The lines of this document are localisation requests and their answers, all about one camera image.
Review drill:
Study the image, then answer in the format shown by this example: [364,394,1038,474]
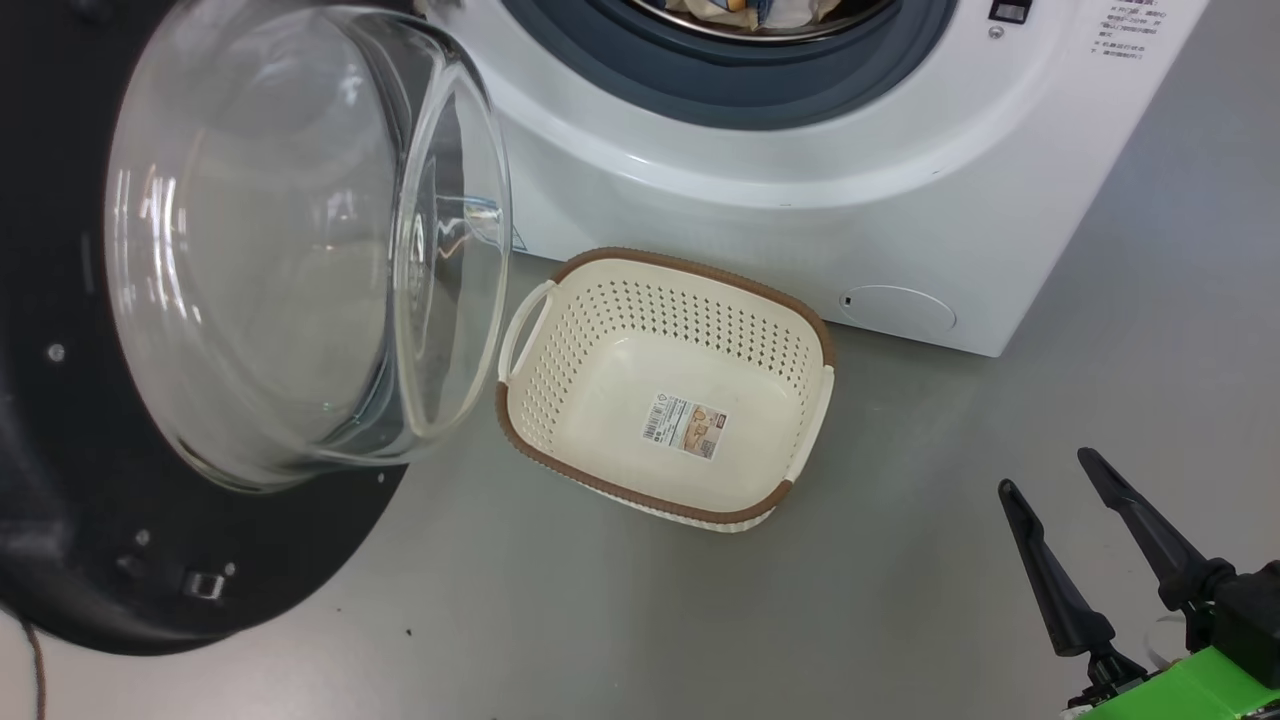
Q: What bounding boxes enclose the black glass washing machine door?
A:
[0,0,515,658]

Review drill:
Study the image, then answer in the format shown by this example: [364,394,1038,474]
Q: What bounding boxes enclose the cream orange black cloth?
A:
[668,0,753,23]

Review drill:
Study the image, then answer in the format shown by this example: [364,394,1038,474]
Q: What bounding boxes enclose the cream perforated laundry basket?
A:
[496,246,837,534]

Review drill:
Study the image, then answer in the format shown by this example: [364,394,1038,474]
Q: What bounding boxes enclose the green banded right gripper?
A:
[997,446,1280,720]

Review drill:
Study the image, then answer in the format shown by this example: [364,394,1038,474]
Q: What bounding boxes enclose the blue cartoon print garment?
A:
[750,0,831,29]

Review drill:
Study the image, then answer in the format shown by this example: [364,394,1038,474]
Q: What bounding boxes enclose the round white filter cover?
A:
[838,285,958,342]

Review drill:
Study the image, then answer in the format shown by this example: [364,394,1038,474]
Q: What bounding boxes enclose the thin brown floor cable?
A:
[20,618,48,720]

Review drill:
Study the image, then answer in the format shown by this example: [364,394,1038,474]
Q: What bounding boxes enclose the white washing machine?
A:
[415,0,1211,358]

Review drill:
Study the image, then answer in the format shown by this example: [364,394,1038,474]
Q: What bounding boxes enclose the basket product sticker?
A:
[640,392,728,461]

